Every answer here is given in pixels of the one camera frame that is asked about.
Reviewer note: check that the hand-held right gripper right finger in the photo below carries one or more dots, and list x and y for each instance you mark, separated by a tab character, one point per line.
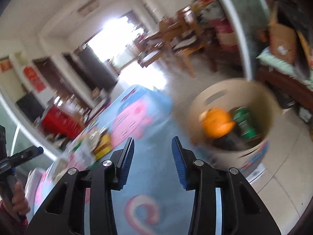
179	164

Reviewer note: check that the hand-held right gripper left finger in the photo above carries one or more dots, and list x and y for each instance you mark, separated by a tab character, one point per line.
126	162

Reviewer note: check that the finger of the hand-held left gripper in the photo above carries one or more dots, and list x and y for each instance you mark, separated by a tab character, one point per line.
24	153

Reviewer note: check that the yellow box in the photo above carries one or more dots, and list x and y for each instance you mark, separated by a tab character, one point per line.
104	145

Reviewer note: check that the white packet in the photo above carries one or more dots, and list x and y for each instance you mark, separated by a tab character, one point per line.
84	154

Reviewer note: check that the orange round item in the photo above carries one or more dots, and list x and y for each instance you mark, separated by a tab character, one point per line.
217	122

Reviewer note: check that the green can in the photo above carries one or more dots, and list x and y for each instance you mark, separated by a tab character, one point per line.
244	122

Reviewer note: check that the beige round basket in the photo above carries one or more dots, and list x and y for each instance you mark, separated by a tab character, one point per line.
247	88

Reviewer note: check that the person's left hand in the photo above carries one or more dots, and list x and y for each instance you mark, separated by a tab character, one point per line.
20	200

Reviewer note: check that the printed blue blanket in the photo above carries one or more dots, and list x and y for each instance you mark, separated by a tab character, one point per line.
151	176

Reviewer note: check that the stack of red plastic stools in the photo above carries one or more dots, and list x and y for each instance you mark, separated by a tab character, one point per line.
58	123

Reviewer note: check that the wooden chair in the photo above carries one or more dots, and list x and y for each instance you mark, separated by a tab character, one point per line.
150	53
185	46
97	96

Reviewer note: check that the dark wooden door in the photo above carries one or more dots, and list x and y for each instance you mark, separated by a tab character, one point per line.
49	71

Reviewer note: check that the grey refrigerator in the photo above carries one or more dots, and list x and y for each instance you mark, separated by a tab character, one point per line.
97	66

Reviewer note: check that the carved wooden sofa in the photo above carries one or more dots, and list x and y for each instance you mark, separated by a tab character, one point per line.
286	85

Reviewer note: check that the wooden dining table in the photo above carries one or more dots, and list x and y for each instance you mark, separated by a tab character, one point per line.
171	28

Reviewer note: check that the red and white cardboard box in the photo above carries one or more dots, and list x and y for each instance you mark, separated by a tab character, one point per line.
227	35

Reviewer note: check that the green sofa cushion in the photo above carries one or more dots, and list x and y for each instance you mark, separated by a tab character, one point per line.
276	62

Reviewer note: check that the brown cardboard box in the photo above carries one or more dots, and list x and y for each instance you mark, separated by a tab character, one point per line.
281	39

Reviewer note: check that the red wall ornament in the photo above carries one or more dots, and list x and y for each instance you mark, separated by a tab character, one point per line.
34	78

